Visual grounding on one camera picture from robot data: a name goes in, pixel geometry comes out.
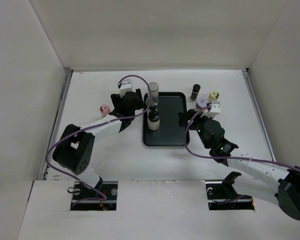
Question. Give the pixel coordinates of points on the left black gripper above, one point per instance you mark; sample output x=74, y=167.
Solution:
x=117, y=100

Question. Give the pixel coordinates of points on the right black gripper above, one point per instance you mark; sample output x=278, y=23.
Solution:
x=183, y=117

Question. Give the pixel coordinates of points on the clear top pepper grinder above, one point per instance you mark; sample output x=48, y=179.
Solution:
x=151, y=102

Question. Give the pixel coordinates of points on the pink cap spice bottle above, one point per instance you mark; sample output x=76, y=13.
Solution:
x=105, y=110

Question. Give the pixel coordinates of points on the silver lid grain bottle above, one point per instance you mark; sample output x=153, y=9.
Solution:
x=153, y=90

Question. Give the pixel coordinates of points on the black lid bottle front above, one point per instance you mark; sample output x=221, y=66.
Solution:
x=153, y=119

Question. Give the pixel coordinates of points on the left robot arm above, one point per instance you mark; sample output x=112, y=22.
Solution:
x=74, y=153

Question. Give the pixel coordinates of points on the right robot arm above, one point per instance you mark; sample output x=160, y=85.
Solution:
x=274, y=182

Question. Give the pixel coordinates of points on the white lid sauce jar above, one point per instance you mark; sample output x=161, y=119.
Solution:
x=201, y=102

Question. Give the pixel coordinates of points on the black rectangular tray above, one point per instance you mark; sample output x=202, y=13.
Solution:
x=169, y=133

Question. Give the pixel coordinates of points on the black cap spice jar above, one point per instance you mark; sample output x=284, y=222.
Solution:
x=195, y=91

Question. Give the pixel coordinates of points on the yellow cap spice bottle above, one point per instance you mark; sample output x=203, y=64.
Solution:
x=213, y=96

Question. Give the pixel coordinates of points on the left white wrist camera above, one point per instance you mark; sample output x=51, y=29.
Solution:
x=124, y=87

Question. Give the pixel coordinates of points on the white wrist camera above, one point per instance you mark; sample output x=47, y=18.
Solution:
x=214, y=110
x=124, y=87

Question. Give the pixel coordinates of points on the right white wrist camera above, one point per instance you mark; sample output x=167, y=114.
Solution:
x=214, y=110

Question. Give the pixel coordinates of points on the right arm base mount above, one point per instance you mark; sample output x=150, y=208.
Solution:
x=222, y=196

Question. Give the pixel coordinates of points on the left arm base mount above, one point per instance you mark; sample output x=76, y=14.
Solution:
x=87, y=199

